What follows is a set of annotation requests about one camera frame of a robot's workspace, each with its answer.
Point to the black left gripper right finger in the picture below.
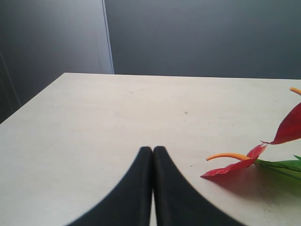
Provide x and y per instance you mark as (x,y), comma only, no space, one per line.
(177,203)

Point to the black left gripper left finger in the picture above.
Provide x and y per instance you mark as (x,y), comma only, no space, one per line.
(129,202)

